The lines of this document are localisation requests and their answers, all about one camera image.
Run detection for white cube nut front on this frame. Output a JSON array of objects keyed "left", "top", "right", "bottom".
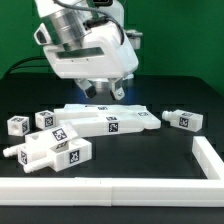
[{"left": 7, "top": 116, "right": 30, "bottom": 136}]

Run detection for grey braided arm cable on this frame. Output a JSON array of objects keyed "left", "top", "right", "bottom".
[{"left": 54, "top": 0, "right": 126, "bottom": 46}]

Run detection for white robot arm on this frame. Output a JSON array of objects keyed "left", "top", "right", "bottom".
[{"left": 34, "top": 0, "right": 139, "bottom": 100}]

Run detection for white L-shaped fence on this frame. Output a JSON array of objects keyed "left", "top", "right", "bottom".
[{"left": 0, "top": 136, "right": 224, "bottom": 207}]

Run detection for white chair seat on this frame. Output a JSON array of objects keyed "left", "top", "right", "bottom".
[{"left": 3, "top": 135, "right": 92, "bottom": 173}]

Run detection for white cube nut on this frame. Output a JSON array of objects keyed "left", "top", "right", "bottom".
[
  {"left": 7, "top": 116, "right": 30, "bottom": 136},
  {"left": 35, "top": 110, "right": 55, "bottom": 130}
]

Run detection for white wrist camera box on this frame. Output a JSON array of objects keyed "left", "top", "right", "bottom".
[{"left": 125, "top": 29, "right": 143, "bottom": 50}]

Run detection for black cables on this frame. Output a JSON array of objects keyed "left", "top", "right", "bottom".
[{"left": 6, "top": 56, "right": 51, "bottom": 76}]

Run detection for white rear chair bar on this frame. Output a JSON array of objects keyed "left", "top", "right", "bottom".
[{"left": 54, "top": 104, "right": 161, "bottom": 130}]

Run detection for white cube nut left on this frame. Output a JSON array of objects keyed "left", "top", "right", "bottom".
[{"left": 35, "top": 110, "right": 55, "bottom": 130}]

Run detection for white long chair back bar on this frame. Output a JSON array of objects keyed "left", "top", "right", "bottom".
[{"left": 59, "top": 115, "right": 144, "bottom": 137}]

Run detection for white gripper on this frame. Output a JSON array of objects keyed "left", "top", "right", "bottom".
[{"left": 43, "top": 23, "right": 138, "bottom": 100}]

